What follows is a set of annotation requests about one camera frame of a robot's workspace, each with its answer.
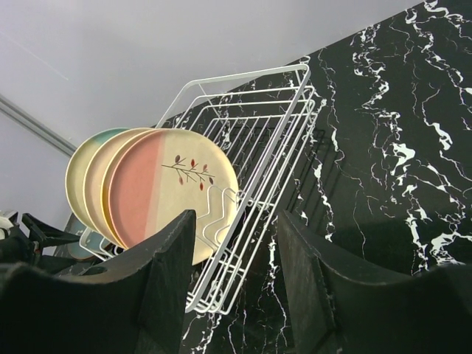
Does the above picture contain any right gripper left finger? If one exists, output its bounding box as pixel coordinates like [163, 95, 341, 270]
[1, 210, 196, 353]

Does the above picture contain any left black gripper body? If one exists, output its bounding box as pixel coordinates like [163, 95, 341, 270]
[1, 211, 80, 266]

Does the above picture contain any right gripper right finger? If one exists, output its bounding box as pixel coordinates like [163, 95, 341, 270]
[277, 211, 471, 353]

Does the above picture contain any blue cream branch plate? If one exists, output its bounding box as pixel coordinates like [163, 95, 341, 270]
[65, 128, 127, 228]

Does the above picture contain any pink cream branch plate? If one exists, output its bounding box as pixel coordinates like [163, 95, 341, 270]
[108, 128, 240, 265]
[82, 128, 150, 244]

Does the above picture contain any white wire dish rack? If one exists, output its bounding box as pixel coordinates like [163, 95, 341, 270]
[79, 63, 318, 315]

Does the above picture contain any teal glazed floral plate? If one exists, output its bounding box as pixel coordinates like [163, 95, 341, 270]
[65, 215, 111, 261]

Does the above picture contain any black marble pattern mat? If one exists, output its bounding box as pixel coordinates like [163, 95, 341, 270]
[275, 1, 471, 275]

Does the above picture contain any left aluminium frame post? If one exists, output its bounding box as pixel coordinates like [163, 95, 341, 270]
[1, 95, 76, 156]

